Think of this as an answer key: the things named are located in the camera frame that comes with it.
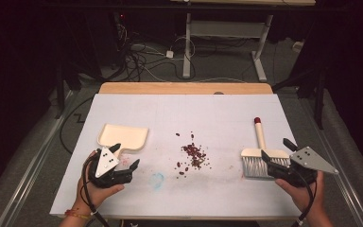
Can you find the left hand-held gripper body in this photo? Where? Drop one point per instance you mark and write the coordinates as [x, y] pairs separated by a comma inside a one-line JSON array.
[[107, 162]]

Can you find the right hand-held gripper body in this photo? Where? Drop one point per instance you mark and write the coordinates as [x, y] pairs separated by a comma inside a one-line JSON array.
[[310, 160]]

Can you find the cream plastic dustpan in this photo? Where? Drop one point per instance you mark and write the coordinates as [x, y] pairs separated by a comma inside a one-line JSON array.
[[123, 137]]

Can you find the cream hand brush red tip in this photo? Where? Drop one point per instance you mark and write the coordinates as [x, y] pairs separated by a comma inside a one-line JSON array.
[[260, 135]]

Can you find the pile of red beans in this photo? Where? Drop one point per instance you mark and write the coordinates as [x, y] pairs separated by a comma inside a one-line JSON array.
[[195, 153]]

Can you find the person's left hand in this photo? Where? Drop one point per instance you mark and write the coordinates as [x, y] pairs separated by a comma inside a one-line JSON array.
[[102, 195]]

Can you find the person's right hand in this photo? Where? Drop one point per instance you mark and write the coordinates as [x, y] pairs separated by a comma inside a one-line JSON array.
[[302, 197]]

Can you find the black metal stand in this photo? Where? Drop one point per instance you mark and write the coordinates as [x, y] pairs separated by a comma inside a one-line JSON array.
[[60, 94], [319, 101]]

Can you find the wooden table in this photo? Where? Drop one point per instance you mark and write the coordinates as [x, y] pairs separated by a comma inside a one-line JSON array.
[[170, 88]]

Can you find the grey round table grommet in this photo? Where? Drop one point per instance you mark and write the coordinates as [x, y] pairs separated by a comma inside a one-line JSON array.
[[218, 93]]

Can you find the white board table cover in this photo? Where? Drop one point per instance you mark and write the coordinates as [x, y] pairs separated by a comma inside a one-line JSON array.
[[201, 110]]

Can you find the small white box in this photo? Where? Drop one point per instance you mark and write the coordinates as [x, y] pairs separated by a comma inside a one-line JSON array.
[[298, 46]]

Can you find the white power adapter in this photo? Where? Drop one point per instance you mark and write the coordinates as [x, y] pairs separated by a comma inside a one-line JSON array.
[[169, 54]]

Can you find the aluminium floor rail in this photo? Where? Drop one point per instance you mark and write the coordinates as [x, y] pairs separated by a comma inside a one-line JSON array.
[[343, 186], [31, 170]]

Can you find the white metal frame desk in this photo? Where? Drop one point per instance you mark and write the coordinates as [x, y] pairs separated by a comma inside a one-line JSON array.
[[187, 47]]

